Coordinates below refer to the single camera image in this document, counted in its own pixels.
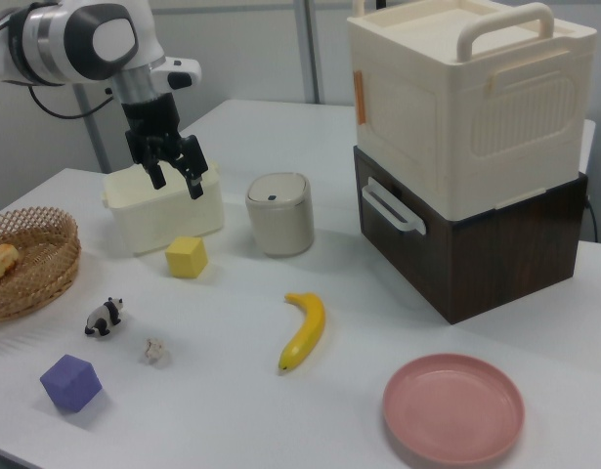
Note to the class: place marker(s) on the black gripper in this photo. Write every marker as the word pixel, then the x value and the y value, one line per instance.
pixel 151 119

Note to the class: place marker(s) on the beige small trash can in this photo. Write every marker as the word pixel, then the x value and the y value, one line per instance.
pixel 279 220

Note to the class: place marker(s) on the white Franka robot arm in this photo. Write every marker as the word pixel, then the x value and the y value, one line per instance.
pixel 60 39

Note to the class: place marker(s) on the cream open plastic bin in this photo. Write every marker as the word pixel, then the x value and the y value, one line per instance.
pixel 168 220

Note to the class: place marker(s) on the yellow foam cube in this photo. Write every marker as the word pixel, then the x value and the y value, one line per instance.
pixel 185 259

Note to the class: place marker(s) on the toy panda figurine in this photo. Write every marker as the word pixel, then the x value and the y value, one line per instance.
pixel 104 317

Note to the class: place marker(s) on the woven wicker basket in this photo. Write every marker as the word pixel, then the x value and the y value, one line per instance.
pixel 41 273

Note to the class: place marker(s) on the yellow toy banana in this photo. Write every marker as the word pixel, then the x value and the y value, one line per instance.
pixel 307 332

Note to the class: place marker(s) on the purple foam cube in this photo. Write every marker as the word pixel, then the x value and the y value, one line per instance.
pixel 71 386

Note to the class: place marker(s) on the dark wood drawer box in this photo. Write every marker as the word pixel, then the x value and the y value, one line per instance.
pixel 500 264

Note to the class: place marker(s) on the pink plastic plate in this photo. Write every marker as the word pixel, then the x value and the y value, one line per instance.
pixel 451 410

